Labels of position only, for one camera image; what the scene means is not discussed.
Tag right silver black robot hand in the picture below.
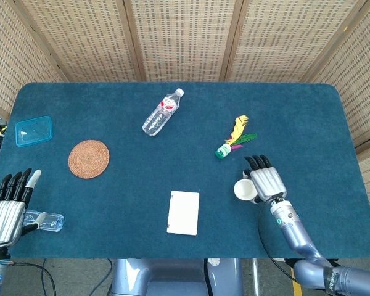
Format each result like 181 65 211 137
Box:
242 154 288 205

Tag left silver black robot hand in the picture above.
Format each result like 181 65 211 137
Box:
0 168 49 247

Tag white paper cup green flowers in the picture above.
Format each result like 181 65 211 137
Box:
233 179 258 202

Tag brown woven round coaster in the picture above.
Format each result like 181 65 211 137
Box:
68 139 110 179

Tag small clear plastic bottle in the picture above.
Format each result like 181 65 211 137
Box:
23 209 65 234

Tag feather shuttlecock green base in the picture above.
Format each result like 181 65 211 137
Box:
215 115 257 160

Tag white card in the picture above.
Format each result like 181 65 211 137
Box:
166 190 200 237

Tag blue transparent container lid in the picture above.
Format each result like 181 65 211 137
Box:
14 115 54 148

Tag grey metal table leg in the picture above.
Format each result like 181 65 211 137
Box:
251 258 261 296

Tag clear water bottle red label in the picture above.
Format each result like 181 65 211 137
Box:
142 88 185 138

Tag blue velvet tablecloth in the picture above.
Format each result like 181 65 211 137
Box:
0 81 370 260

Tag blue-grey robot torso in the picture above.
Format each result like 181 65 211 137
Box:
109 258 244 296

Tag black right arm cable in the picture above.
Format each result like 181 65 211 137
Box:
257 206 297 280

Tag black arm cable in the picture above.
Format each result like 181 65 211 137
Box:
6 258 55 296
257 206 297 280

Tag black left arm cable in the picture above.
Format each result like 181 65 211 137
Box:
6 258 55 296

